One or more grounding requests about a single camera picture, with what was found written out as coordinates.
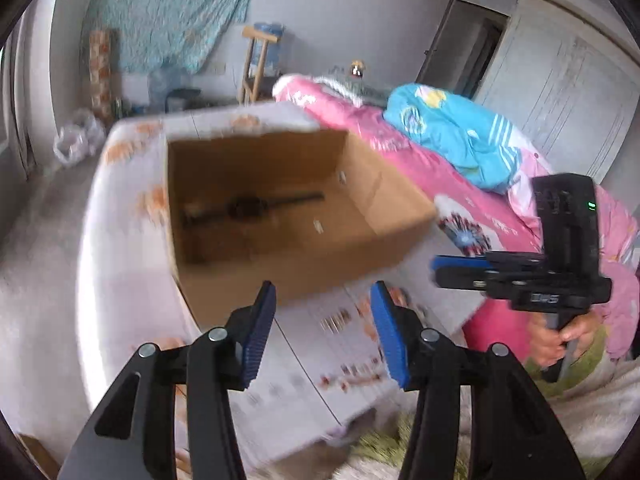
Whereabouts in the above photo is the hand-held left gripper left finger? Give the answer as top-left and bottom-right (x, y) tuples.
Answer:
(57, 281), (277, 480)

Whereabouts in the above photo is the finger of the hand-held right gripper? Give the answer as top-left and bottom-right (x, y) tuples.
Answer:
(434, 270), (488, 291)
(432, 254), (492, 272)

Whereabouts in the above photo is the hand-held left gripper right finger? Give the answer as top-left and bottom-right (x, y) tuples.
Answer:
(370, 281), (586, 480)

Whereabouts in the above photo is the brown cardboard box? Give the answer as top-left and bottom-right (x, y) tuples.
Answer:
(164, 127), (438, 328)

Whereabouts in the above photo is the black purple smart watch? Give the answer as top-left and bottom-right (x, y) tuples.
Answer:
(182, 191), (326, 228)

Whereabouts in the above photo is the person's right hand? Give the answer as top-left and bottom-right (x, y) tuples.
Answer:
(527, 310), (603, 368)

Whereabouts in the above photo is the green fluffy cloth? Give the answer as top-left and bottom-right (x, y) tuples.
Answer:
(350, 422), (418, 463)

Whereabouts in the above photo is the pink floral blanket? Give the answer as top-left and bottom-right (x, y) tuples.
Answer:
(272, 74), (640, 376)

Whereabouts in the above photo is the blue cartoon quilt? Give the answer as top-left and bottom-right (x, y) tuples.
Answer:
(384, 83), (538, 193)

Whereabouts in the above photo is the floral plastic tablecloth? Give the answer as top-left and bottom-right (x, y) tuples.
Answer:
(75, 102), (481, 461)

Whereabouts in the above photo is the white panel door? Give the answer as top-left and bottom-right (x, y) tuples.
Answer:
(472, 0), (636, 186)

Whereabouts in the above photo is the white fluffy rug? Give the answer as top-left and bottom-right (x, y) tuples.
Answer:
(542, 355), (638, 471)

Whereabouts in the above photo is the grey patterned cloth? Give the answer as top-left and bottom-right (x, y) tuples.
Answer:
(312, 72), (396, 106)

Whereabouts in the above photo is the dark wooden door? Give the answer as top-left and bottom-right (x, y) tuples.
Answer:
(422, 0), (462, 86)

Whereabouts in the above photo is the clear water jug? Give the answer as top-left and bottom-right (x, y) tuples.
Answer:
(148, 67), (193, 111)

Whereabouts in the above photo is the white plastic bag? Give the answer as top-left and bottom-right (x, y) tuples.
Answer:
(54, 110), (107, 166)

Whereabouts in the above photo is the wooden crutch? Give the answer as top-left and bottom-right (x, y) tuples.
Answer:
(239, 25), (281, 106)

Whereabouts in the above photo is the grey curtain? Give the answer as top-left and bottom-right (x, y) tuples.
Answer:
(10, 0), (57, 181)

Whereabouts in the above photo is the teal hanging cloth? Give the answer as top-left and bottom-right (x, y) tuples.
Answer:
(82, 0), (261, 73)

